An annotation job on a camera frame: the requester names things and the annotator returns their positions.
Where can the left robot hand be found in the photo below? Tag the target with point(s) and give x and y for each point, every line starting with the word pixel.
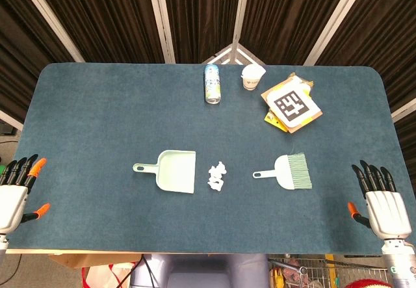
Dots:
pixel 11 203

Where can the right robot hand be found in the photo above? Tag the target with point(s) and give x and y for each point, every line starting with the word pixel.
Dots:
pixel 388 210

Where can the mint green hand brush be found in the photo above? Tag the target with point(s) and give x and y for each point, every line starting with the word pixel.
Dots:
pixel 286 174

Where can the mint green plastic dustpan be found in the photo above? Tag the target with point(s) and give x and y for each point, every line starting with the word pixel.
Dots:
pixel 175 174

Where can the white paper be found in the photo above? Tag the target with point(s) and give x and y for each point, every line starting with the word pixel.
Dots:
pixel 216 179

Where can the white plastic cup with lid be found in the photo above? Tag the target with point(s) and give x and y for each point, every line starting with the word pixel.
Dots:
pixel 252 78

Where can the red knit hat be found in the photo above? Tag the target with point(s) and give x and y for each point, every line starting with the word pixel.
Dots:
pixel 367 284

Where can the brown cardboard box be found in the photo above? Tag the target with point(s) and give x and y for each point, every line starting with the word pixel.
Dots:
pixel 81 259

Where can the red white plastic bag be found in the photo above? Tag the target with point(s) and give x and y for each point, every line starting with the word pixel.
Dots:
pixel 104 276

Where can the brown cardboard sheet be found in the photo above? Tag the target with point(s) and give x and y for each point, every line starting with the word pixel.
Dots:
pixel 312 119

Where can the blue felt table mat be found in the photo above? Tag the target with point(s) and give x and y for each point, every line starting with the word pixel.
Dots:
pixel 97 122

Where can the white card with black marker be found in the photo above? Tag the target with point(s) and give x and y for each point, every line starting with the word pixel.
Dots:
pixel 291 104

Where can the yellow snack package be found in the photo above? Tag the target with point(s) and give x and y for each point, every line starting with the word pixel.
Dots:
pixel 270 119

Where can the dark brown pleated curtain panel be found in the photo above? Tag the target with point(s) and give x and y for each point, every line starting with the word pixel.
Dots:
pixel 22 47
pixel 201 11
pixel 286 15
pixel 386 34
pixel 110 18

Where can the grey purple robot torso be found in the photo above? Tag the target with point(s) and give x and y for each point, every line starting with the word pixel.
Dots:
pixel 201 271

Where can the white blue drink can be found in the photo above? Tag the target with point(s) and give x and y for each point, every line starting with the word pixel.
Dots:
pixel 212 84

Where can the white partition base foot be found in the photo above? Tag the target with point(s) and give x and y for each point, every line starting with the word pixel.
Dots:
pixel 232 55

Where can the white partition frame post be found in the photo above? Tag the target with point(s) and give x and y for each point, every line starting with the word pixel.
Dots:
pixel 48 18
pixel 162 18
pixel 9 119
pixel 241 11
pixel 334 21
pixel 404 110

